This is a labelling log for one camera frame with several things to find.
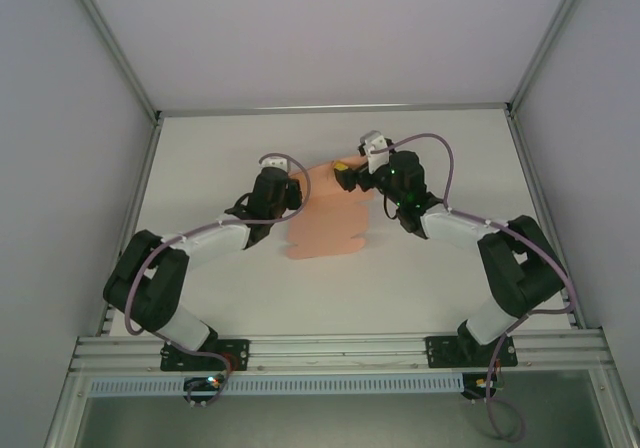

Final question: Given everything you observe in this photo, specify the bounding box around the peach orange cloth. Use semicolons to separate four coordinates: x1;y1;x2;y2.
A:
285;156;377;261

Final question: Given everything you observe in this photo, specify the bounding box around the small controller board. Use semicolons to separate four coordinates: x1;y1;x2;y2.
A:
183;374;227;411
461;370;508;403

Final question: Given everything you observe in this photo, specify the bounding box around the grey metal sheet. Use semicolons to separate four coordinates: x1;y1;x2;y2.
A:
74;368;617;448

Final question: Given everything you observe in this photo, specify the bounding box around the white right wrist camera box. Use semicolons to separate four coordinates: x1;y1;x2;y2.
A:
356;128;391;175

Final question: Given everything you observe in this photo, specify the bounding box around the aluminium frame crossbar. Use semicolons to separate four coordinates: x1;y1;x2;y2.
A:
157;101;511;118

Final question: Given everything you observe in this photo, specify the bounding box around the aluminium side rail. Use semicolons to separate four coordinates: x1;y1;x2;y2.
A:
101;115;162;338
506;110;587;330

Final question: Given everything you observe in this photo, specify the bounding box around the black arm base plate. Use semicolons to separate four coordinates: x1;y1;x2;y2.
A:
424;334;516;370
159;337;252;373

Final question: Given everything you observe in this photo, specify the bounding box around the wide aluminium base rail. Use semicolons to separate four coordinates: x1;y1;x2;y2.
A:
68;328;615;375

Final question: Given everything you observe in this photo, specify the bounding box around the light blue slotted cable duct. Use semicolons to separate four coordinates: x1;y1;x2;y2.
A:
87;373;466;398

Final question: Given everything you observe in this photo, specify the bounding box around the aluminium frame post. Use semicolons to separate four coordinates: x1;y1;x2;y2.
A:
503;0;597;115
62;0;162;121

